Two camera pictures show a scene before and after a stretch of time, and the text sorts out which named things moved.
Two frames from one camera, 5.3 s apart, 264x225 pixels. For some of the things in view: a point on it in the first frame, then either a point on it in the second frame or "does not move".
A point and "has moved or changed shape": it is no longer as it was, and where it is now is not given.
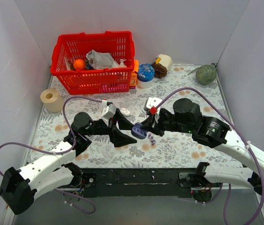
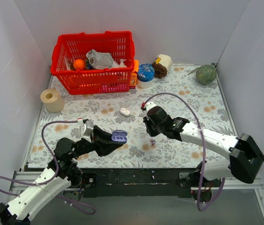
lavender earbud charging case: [137, 132] has moved or changed shape
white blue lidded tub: [145, 75] does not move
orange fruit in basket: [78, 64] does not move
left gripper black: [113, 126] -> [95, 141]
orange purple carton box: [134, 75] does not move
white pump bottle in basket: [122, 65] does not move
